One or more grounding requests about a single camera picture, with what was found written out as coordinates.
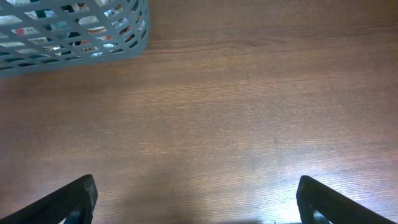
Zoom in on grey plastic slotted basket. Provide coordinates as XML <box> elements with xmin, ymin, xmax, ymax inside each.
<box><xmin>1</xmin><ymin>0</ymin><xmax>150</xmax><ymax>77</ymax></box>

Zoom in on dark green snack bag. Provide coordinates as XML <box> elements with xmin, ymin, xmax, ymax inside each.
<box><xmin>35</xmin><ymin>5</ymin><xmax>80</xmax><ymax>39</ymax></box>

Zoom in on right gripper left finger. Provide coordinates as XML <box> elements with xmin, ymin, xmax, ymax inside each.
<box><xmin>1</xmin><ymin>174</ymin><xmax>98</xmax><ymax>224</ymax></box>

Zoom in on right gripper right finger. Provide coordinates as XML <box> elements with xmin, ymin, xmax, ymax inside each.
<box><xmin>296</xmin><ymin>175</ymin><xmax>395</xmax><ymax>224</ymax></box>

